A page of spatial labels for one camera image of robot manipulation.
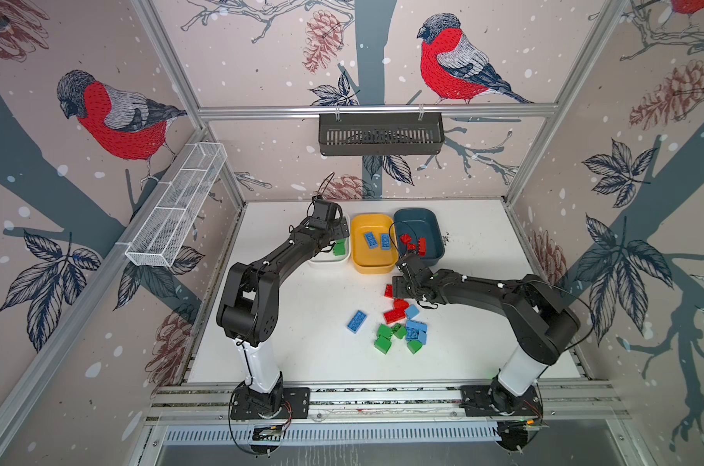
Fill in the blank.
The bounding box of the white plastic bin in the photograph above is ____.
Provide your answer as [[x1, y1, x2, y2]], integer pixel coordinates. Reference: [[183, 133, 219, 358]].
[[309, 229, 352, 269]]

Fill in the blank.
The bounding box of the blue long lego brick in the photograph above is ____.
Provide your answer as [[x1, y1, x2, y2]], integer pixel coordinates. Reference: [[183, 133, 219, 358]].
[[363, 231, 379, 249], [380, 233, 391, 250], [346, 310, 368, 334]]

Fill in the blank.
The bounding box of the black wire shelf basket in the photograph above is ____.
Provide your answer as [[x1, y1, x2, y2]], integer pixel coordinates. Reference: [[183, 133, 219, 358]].
[[318, 113, 445, 156]]

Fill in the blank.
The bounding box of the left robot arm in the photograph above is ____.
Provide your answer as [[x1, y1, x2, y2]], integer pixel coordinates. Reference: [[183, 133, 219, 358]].
[[216, 195, 349, 419]]

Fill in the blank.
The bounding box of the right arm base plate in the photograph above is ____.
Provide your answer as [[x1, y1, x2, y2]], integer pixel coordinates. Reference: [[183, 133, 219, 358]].
[[460, 384, 543, 417]]

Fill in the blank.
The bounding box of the green lego brick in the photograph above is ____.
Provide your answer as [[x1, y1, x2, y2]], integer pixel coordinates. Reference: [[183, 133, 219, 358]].
[[406, 340, 423, 355], [376, 323, 406, 340], [373, 336, 392, 355], [332, 239, 347, 257]]

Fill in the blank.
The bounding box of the light blue small lego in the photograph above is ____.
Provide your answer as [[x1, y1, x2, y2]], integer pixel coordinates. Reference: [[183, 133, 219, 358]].
[[404, 305, 421, 320]]

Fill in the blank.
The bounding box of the red lego brick low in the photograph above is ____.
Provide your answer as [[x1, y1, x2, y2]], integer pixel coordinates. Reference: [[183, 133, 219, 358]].
[[383, 299, 410, 325]]

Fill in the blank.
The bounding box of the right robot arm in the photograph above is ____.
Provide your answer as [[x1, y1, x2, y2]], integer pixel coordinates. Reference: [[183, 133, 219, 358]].
[[392, 252, 581, 416]]

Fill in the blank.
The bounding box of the aluminium front rail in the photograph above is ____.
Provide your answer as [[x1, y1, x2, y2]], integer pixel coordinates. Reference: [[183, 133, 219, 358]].
[[142, 379, 631, 425]]

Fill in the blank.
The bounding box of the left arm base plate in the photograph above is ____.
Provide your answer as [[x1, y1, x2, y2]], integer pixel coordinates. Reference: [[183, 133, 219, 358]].
[[229, 384, 310, 421]]

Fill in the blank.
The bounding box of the white wire mesh basket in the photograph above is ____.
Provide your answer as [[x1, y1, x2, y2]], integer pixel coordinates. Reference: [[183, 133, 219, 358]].
[[125, 142, 227, 267]]

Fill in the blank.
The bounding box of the yellow plastic bin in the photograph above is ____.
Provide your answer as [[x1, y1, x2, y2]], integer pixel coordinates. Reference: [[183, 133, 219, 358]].
[[350, 214, 397, 275]]

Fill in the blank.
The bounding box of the dark teal plastic bin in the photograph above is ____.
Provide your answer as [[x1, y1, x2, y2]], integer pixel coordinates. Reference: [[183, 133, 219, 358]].
[[393, 208, 445, 267]]

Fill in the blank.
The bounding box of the green lego brick front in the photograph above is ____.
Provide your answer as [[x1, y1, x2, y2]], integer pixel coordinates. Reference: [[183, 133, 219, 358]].
[[373, 336, 392, 355]]

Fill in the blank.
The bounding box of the blue lego brick cluster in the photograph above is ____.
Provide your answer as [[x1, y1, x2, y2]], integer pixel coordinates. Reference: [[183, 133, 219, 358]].
[[406, 320, 428, 345]]

